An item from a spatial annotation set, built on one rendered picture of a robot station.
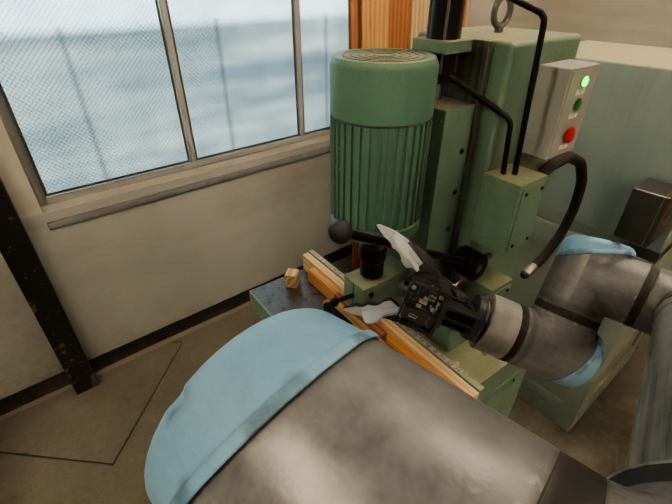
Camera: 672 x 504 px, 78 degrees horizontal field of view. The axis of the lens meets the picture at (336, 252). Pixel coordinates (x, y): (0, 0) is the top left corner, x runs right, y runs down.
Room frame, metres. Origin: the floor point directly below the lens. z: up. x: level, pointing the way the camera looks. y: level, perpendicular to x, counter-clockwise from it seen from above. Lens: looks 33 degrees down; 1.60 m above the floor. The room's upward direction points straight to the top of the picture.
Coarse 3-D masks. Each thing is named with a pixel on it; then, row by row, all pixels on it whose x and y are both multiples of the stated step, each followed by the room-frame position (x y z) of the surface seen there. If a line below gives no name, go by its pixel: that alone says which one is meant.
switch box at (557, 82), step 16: (544, 64) 0.79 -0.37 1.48; (560, 64) 0.79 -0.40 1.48; (576, 64) 0.79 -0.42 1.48; (592, 64) 0.79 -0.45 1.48; (544, 80) 0.78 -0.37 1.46; (560, 80) 0.76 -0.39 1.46; (576, 80) 0.76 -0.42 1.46; (592, 80) 0.79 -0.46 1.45; (544, 96) 0.77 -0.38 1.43; (560, 96) 0.75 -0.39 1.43; (576, 96) 0.77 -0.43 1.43; (544, 112) 0.77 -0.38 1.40; (560, 112) 0.75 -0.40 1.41; (528, 128) 0.79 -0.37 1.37; (544, 128) 0.76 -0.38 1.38; (560, 128) 0.75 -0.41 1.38; (576, 128) 0.79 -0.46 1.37; (528, 144) 0.78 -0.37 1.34; (544, 144) 0.75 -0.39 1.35; (560, 144) 0.77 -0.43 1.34
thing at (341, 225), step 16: (336, 224) 0.49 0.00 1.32; (336, 240) 0.48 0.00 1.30; (368, 240) 0.52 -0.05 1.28; (384, 240) 0.54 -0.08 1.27; (432, 256) 0.61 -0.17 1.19; (448, 256) 0.64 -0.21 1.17; (464, 256) 0.68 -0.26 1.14; (480, 256) 0.67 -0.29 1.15; (464, 272) 0.66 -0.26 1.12; (480, 272) 0.68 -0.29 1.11
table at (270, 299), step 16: (304, 272) 0.96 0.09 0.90; (256, 288) 0.89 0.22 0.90; (272, 288) 0.89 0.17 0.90; (288, 288) 0.89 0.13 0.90; (304, 288) 0.89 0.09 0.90; (256, 304) 0.84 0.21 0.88; (272, 304) 0.82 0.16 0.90; (288, 304) 0.82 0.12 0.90; (304, 304) 0.82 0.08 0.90; (320, 304) 0.82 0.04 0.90
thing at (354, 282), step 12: (384, 264) 0.76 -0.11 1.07; (396, 264) 0.76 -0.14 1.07; (348, 276) 0.71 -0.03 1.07; (360, 276) 0.71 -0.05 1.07; (384, 276) 0.71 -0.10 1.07; (396, 276) 0.72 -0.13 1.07; (348, 288) 0.71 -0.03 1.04; (360, 288) 0.68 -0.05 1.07; (372, 288) 0.68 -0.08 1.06; (384, 288) 0.70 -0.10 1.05; (396, 288) 0.72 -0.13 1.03; (348, 300) 0.71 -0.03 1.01; (360, 300) 0.67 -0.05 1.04; (372, 300) 0.68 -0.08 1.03
